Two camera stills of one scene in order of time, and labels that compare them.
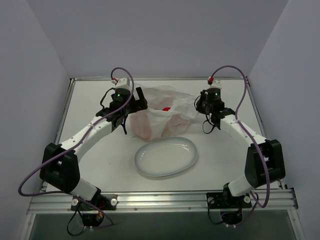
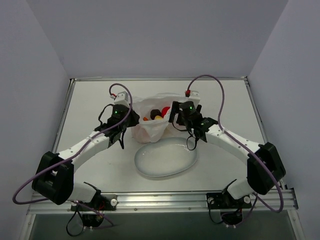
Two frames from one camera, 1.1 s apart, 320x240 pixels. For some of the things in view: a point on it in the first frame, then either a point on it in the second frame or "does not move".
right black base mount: (230, 206) does not move
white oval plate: (165, 155) does not move
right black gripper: (201, 106) → (175, 113)
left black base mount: (93, 210) does not move
